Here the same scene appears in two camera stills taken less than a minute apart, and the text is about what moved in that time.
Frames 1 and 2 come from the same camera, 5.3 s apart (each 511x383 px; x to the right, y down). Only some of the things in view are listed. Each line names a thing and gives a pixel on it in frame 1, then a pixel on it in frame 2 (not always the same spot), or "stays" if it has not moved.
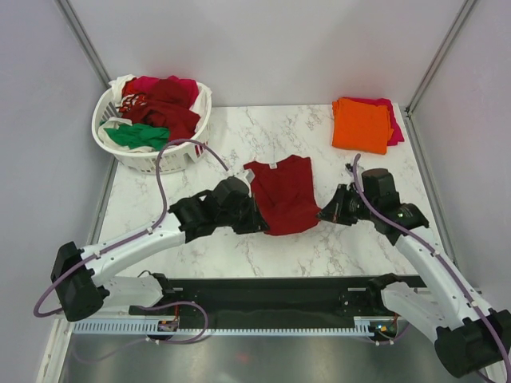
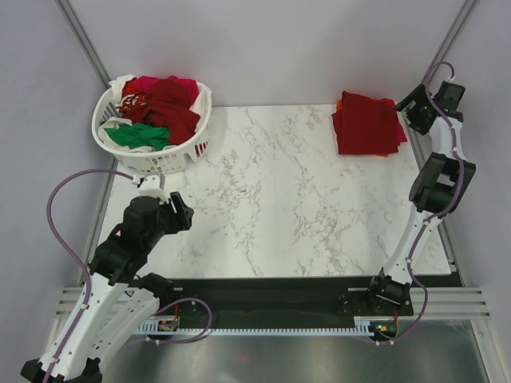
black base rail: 271,300 stays
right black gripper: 334,210 to 415,95
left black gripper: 255,223 to 181,219
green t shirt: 137,135 stays
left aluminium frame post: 76,26 stays
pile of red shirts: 164,102 stays
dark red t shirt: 284,195 to 366,125
